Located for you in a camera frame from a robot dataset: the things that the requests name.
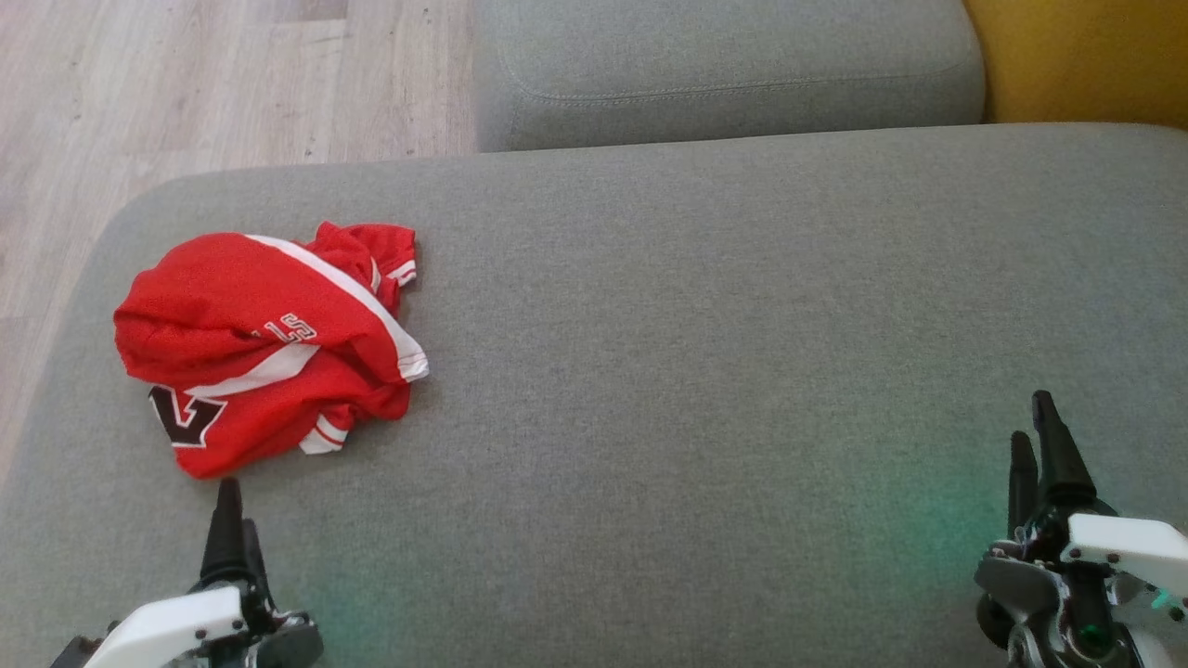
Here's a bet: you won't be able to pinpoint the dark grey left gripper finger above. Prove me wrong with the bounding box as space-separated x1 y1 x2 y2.
200 477 252 589
243 520 273 606

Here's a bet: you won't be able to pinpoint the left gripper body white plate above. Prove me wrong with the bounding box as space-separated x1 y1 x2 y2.
82 583 324 668

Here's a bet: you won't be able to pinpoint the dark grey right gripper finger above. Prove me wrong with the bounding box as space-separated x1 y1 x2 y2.
1032 390 1098 513
1008 430 1042 541

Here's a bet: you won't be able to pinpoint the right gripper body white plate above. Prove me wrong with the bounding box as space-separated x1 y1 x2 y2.
975 501 1188 668

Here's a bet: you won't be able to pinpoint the red Bulls 23 jersey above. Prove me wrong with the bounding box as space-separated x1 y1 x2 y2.
148 221 419 480

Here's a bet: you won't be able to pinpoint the red shorts with white stripes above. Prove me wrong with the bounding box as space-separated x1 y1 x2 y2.
113 232 430 395

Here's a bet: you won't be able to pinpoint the large grey sofa chaise cushion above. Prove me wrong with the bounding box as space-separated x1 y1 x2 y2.
0 122 1188 668

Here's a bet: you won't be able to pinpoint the large yellow sofa back cushion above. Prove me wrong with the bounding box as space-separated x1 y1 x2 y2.
961 0 1188 129

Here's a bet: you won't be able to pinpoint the grey sofa back cushion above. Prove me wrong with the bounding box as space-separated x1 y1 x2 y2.
471 0 987 154

